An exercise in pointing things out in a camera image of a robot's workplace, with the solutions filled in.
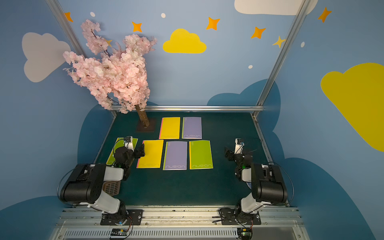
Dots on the left controller board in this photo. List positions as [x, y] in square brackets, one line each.
[119, 233]

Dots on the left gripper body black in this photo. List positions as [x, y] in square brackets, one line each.
[137, 152]

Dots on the yellow cover notebook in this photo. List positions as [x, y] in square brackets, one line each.
[170, 128]

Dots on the small notebook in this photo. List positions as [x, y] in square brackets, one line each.
[200, 155]

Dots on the green cover notebook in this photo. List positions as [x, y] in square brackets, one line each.
[119, 143]

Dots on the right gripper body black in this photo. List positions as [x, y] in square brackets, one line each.
[231, 155]

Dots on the right controller board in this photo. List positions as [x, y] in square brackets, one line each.
[244, 234]

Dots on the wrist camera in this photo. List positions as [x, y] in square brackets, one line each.
[239, 146]
[128, 143]

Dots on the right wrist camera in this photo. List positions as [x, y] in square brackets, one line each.
[239, 146]

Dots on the aluminium rail back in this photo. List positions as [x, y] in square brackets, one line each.
[204, 108]

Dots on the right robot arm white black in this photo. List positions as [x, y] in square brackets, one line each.
[267, 184]

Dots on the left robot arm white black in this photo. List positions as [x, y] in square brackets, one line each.
[85, 184]

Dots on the pink cherry blossom tree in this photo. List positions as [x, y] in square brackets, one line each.
[118, 76]

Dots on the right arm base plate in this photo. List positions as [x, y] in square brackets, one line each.
[236, 217]

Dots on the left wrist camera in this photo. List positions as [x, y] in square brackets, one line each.
[128, 143]

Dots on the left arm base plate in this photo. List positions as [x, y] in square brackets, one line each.
[130, 217]

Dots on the controller board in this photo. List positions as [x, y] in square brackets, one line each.
[244, 234]
[119, 233]

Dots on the brown litter scoop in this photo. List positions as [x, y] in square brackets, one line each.
[112, 188]

